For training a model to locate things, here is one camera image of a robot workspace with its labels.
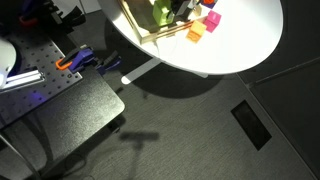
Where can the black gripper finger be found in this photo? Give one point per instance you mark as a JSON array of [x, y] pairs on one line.
[[186, 10], [176, 6]]

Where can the light green block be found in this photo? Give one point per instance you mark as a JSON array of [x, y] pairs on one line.
[[161, 15]]

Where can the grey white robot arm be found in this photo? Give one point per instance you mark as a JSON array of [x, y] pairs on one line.
[[5, 56]]

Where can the orange block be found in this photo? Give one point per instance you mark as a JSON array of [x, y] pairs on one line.
[[196, 31]]

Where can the pink block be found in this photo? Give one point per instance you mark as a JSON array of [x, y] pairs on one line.
[[213, 20]]

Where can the light wooden tray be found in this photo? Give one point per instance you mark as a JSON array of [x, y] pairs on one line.
[[166, 33]]

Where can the purple and black clamp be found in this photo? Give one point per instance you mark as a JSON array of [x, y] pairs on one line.
[[108, 64]]

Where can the black floor hatch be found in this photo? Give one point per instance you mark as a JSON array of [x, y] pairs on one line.
[[251, 125]]

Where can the black textured platform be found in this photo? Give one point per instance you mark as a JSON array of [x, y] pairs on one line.
[[73, 110]]

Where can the black perforated breadboard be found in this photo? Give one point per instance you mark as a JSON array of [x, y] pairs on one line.
[[36, 56]]

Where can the grey metal stand leg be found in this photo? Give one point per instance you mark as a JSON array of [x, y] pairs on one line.
[[20, 156]]

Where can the aluminium rail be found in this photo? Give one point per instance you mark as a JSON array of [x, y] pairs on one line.
[[23, 78]]

